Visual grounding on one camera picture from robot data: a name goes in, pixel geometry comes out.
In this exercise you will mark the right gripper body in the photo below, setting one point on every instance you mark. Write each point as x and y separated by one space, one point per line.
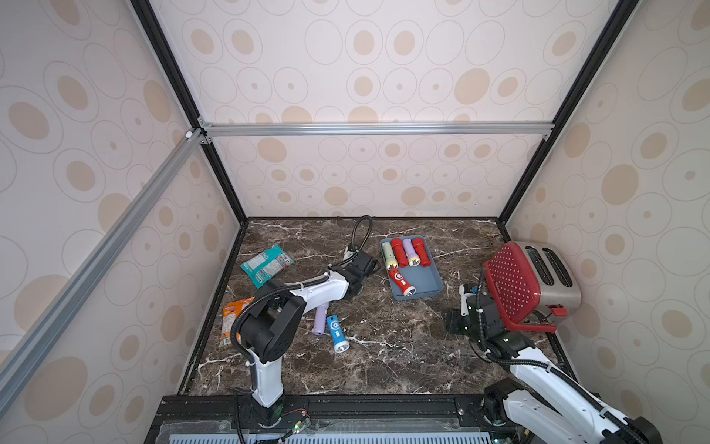
463 320

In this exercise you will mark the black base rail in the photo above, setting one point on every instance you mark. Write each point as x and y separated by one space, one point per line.
332 418

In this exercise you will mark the red flashlight diagonal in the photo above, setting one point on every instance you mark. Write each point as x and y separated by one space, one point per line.
420 249

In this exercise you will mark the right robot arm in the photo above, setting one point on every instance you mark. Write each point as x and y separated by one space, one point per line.
537 396

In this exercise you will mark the teal snack packet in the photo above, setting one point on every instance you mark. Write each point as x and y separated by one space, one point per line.
266 265

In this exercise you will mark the purple flashlight yellow head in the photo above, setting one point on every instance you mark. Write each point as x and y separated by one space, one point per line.
320 320

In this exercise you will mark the orange snack packet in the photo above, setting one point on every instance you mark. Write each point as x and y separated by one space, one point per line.
230 313

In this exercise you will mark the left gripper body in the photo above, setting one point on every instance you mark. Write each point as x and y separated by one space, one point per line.
361 289

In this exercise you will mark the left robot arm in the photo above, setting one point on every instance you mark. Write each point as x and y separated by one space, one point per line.
267 326

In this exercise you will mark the horizontal aluminium rail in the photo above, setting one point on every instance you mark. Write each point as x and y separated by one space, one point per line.
377 129

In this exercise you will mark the left diagonal aluminium rail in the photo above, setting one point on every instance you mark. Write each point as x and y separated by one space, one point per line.
27 357

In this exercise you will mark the red and steel toaster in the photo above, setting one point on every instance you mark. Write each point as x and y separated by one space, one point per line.
532 286

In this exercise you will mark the blue storage tray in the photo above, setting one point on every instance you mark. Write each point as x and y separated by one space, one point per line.
427 281

